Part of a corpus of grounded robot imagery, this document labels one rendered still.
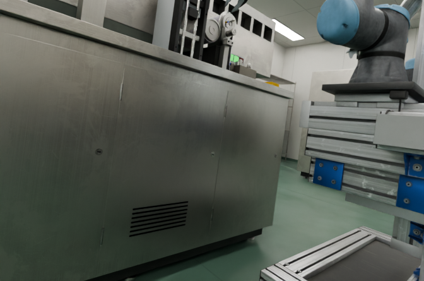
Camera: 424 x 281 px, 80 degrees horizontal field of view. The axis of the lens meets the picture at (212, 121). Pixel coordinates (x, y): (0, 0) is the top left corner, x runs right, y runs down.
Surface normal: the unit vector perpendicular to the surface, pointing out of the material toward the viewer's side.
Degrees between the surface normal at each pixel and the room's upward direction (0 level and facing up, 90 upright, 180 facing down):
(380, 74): 73
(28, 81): 90
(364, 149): 90
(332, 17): 97
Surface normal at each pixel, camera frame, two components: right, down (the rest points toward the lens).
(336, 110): -0.76, -0.11
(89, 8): 0.66, 0.08
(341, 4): -0.94, 0.00
